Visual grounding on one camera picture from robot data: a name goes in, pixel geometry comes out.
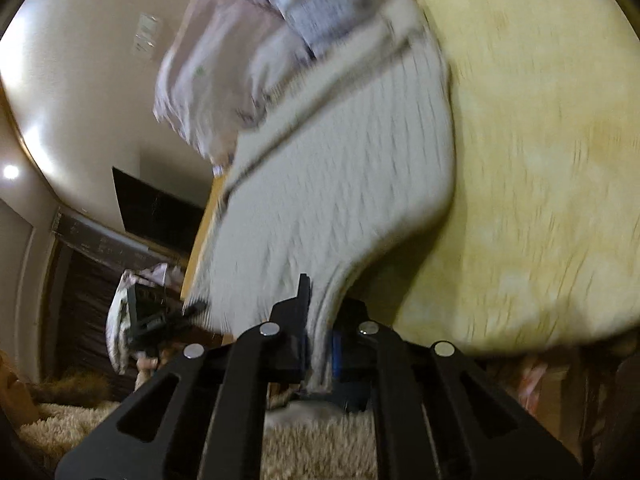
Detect pale pink cloth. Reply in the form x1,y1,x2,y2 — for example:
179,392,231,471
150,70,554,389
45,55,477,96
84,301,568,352
152,0,301,163

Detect grey ribbed knit garment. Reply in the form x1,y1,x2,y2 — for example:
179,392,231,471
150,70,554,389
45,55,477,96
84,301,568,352
182,0,458,395

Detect black wall television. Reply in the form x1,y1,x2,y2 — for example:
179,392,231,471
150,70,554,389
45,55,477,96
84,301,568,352
111,166,209,261

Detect beige shaggy rug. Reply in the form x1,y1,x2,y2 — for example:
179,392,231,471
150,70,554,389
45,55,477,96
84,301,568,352
19,400,382,480

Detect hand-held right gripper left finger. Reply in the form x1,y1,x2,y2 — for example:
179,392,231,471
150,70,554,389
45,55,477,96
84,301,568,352
54,273,313,480

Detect dark window blind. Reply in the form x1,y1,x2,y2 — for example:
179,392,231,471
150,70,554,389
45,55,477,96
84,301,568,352
42,210,151,386

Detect white wall switch plate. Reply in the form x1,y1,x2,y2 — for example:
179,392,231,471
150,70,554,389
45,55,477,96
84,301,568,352
131,11,164,56

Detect yellow fuzzy blanket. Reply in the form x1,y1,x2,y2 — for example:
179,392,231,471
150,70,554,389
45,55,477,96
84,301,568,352
340,0,640,361

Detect white patterned cloth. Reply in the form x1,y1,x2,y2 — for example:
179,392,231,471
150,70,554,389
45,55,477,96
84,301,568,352
104,264,171,376

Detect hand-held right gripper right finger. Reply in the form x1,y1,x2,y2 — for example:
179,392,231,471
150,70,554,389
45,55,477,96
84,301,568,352
327,301,584,480

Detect white blue printed cloth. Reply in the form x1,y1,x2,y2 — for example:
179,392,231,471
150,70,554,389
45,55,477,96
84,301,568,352
192,0,418,61

